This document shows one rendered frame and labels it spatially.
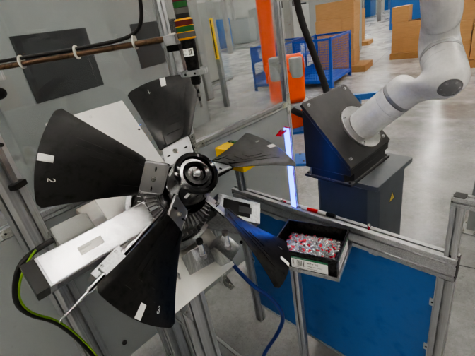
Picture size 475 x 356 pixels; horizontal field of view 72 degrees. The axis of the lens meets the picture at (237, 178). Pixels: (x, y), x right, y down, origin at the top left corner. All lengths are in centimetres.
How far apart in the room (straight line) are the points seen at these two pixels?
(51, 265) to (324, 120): 99
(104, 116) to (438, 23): 102
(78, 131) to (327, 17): 832
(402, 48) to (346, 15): 204
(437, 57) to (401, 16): 878
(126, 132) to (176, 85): 26
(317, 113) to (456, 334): 134
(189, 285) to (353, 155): 74
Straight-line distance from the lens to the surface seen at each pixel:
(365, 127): 133
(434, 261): 113
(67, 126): 84
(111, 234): 90
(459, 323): 213
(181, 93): 100
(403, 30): 995
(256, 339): 196
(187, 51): 84
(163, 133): 95
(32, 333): 172
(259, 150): 104
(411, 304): 130
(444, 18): 109
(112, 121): 119
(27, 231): 134
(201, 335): 130
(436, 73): 114
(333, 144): 125
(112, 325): 188
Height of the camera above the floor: 155
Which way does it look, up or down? 25 degrees down
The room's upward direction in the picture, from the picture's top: 10 degrees counter-clockwise
